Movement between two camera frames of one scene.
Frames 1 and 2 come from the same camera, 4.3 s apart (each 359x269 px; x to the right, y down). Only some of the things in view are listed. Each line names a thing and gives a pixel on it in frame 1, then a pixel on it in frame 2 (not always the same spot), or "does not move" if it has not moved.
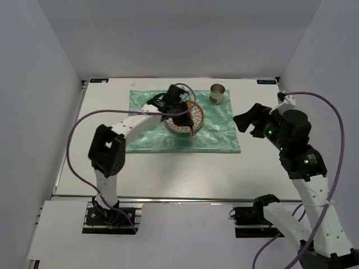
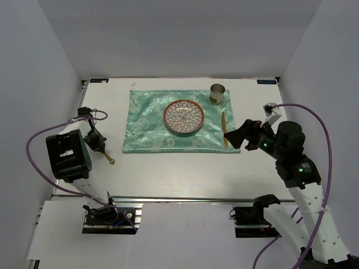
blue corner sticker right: [267, 82] does not move
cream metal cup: [217, 92] does not move
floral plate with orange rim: [198, 117] does not move
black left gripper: [183, 121] to [99, 145]
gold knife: [189, 105] to [224, 130]
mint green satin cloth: [217, 134] does not move
